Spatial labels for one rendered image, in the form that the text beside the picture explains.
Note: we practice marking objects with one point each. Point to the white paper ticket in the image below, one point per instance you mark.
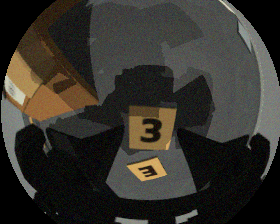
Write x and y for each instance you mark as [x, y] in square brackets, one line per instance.
[14, 91]

